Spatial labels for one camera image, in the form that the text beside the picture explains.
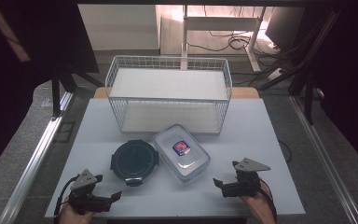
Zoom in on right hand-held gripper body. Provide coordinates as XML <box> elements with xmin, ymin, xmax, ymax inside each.
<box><xmin>221</xmin><ymin>157</ymin><xmax>271</xmax><ymax>199</ymax></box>

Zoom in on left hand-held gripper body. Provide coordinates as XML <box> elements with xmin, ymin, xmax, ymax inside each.
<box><xmin>68</xmin><ymin>169</ymin><xmax>114</xmax><ymax>216</ymax></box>

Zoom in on round container with teal lid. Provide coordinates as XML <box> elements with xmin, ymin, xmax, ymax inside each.
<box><xmin>109</xmin><ymin>139</ymin><xmax>160</xmax><ymax>188</ymax></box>

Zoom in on white wire rack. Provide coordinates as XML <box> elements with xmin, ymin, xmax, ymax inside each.
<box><xmin>104</xmin><ymin>54</ymin><xmax>234</xmax><ymax>136</ymax></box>

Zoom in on person's left hand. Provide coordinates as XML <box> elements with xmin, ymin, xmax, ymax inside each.
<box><xmin>58</xmin><ymin>203</ymin><xmax>95</xmax><ymax>224</ymax></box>

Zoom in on person's right hand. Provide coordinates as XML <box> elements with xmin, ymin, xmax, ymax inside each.
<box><xmin>240</xmin><ymin>182</ymin><xmax>277</xmax><ymax>224</ymax></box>

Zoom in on clear rectangular container with label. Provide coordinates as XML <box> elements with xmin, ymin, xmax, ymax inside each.
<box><xmin>151</xmin><ymin>123</ymin><xmax>212</xmax><ymax>184</ymax></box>

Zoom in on wooden table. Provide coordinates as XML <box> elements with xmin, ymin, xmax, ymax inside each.
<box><xmin>92</xmin><ymin>86</ymin><xmax>261</xmax><ymax>100</ymax></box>

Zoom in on black metal stand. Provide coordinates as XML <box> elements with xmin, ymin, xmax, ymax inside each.
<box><xmin>256</xmin><ymin>8</ymin><xmax>343</xmax><ymax>126</ymax></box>
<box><xmin>50</xmin><ymin>62</ymin><xmax>105</xmax><ymax>121</ymax></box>

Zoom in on white power strip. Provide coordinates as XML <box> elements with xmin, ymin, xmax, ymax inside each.
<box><xmin>266</xmin><ymin>67</ymin><xmax>284</xmax><ymax>82</ymax></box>

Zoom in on dark curtain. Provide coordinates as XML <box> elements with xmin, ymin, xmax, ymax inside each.
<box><xmin>0</xmin><ymin>0</ymin><xmax>101</xmax><ymax>182</ymax></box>
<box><xmin>318</xmin><ymin>0</ymin><xmax>358</xmax><ymax>179</ymax></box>

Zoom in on white cabinet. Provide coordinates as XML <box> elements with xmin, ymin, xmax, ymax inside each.
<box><xmin>76</xmin><ymin>4</ymin><xmax>161</xmax><ymax>52</ymax></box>

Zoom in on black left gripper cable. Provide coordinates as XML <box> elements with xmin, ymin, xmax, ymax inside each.
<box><xmin>53</xmin><ymin>175</ymin><xmax>79</xmax><ymax>219</ymax></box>

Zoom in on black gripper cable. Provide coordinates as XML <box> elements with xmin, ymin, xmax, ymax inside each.
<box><xmin>53</xmin><ymin>175</ymin><xmax>79</xmax><ymax>219</ymax></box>
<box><xmin>258</xmin><ymin>178</ymin><xmax>278</xmax><ymax>224</ymax></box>

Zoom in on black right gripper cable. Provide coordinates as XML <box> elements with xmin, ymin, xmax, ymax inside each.
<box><xmin>258</xmin><ymin>178</ymin><xmax>278</xmax><ymax>224</ymax></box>

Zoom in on thin black floor cable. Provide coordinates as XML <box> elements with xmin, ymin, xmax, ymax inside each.
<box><xmin>277</xmin><ymin>139</ymin><xmax>294</xmax><ymax>164</ymax></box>

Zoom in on aluminium rail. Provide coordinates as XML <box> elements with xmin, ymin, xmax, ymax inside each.
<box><xmin>0</xmin><ymin>91</ymin><xmax>75</xmax><ymax>224</ymax></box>
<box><xmin>289</xmin><ymin>94</ymin><xmax>358</xmax><ymax>224</ymax></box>

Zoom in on black floor cables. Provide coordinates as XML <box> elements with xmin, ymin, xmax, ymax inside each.
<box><xmin>186</xmin><ymin>6</ymin><xmax>267</xmax><ymax>53</ymax></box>

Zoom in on white desk frame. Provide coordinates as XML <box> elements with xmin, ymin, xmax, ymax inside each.
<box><xmin>181</xmin><ymin>4</ymin><xmax>268</xmax><ymax>75</ymax></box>

